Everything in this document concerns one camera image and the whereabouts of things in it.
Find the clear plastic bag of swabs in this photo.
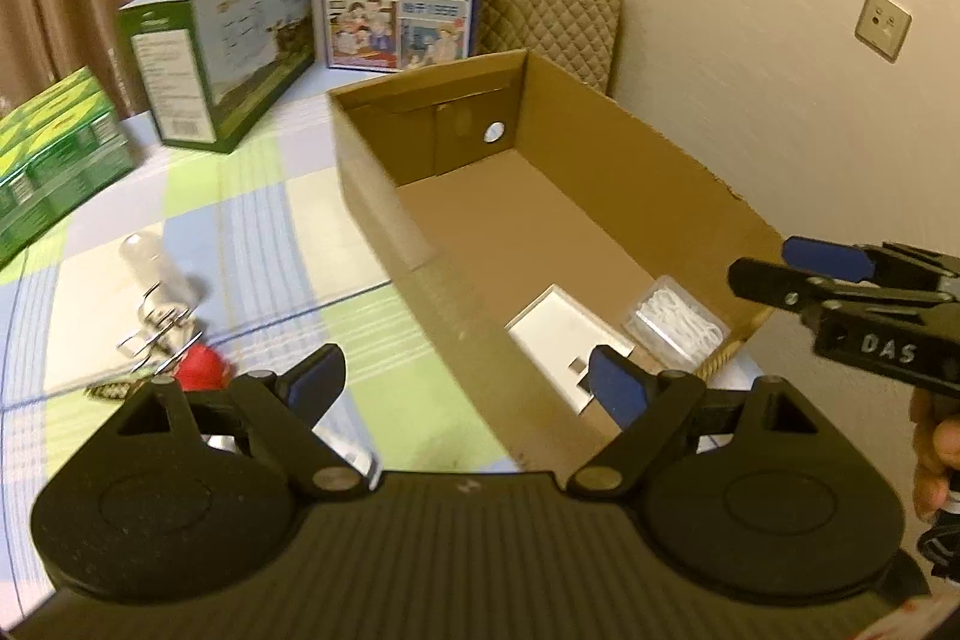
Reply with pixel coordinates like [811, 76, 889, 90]
[623, 276, 729, 372]

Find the red pig figurine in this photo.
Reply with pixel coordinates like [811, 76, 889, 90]
[172, 342, 231, 392]

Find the beige wall switch panel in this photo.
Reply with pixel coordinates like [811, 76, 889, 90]
[506, 284, 635, 414]

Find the translucent plastic cup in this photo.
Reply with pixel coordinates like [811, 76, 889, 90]
[119, 230, 202, 310]

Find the white power adapter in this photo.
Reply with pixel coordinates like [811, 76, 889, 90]
[202, 424, 381, 489]

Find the person's right hand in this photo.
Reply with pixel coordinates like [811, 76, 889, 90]
[910, 388, 958, 521]

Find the checkered tablecloth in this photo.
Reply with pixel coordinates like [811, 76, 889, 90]
[0, 61, 527, 611]

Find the open brown cardboard box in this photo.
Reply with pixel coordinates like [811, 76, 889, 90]
[331, 50, 781, 477]

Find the green drink carton pack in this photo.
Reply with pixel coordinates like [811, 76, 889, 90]
[0, 67, 135, 263]

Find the green white milk carton box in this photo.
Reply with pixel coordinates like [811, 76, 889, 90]
[117, 0, 316, 152]

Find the quilted beige chair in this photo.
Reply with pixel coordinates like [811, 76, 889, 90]
[477, 0, 622, 92]

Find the braided keychain strap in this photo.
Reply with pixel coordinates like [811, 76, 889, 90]
[83, 372, 163, 403]

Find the beige single wall socket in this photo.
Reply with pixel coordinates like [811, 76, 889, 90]
[854, 0, 913, 64]

